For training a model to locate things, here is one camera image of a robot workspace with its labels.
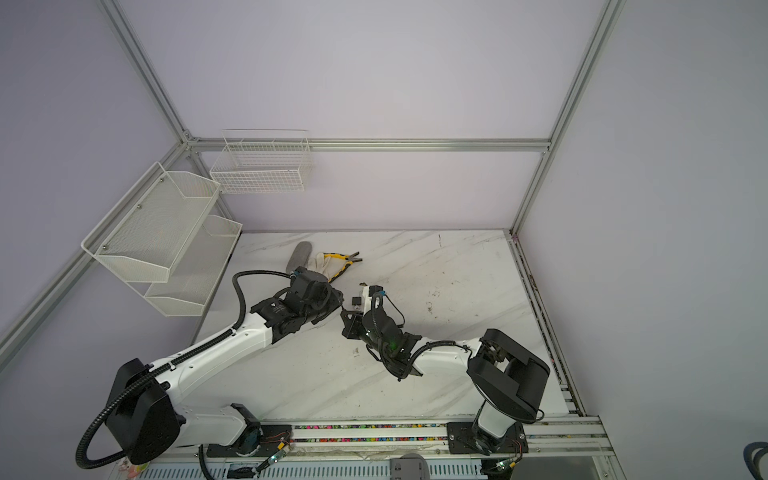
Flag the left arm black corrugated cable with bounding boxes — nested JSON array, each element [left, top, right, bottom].
[[75, 269, 301, 480]]

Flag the white work glove yellow cuff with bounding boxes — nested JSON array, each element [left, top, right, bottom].
[[307, 252, 331, 279]]

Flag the grey round object bottom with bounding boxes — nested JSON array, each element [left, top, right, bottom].
[[389, 453, 431, 480]]

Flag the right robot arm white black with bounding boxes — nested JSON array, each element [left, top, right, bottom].
[[341, 290, 551, 455]]

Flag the grey oval sharpening stone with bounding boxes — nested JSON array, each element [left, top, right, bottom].
[[285, 241, 313, 274]]

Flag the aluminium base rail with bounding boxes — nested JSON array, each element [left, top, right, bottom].
[[110, 417, 625, 479]]

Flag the white wire basket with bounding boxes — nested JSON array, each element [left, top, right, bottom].
[[210, 129, 314, 194]]

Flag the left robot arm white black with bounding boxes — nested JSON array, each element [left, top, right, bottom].
[[98, 267, 343, 465]]

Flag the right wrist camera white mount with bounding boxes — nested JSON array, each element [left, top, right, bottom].
[[361, 285, 385, 314]]

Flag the yellow black pliers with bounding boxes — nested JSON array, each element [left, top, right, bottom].
[[321, 252, 363, 283]]

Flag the white two-tier mesh shelf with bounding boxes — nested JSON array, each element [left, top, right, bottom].
[[81, 162, 242, 317]]

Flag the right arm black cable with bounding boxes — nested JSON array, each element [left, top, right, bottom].
[[368, 287, 547, 424]]

